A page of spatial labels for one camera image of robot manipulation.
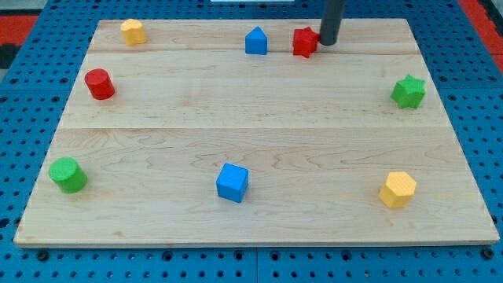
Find light wooden board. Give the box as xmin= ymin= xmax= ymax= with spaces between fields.
xmin=14 ymin=19 xmax=499 ymax=248

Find blue cube block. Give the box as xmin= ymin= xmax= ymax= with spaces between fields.
xmin=216 ymin=163 xmax=249 ymax=203

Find blue pentagon house block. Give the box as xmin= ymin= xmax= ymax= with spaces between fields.
xmin=244 ymin=26 xmax=268 ymax=55

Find red star block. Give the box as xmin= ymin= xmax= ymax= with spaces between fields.
xmin=292 ymin=27 xmax=320 ymax=58

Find yellow hexagon block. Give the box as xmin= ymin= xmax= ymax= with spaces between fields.
xmin=378 ymin=171 xmax=417 ymax=208

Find yellow heart block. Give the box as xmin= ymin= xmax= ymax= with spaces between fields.
xmin=120 ymin=19 xmax=147 ymax=46

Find red cylinder block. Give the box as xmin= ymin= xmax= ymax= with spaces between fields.
xmin=84 ymin=68 xmax=115 ymax=100

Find green star block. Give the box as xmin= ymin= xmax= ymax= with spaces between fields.
xmin=390 ymin=74 xmax=425 ymax=108

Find green cylinder block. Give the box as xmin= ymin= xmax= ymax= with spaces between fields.
xmin=49 ymin=157 xmax=87 ymax=193

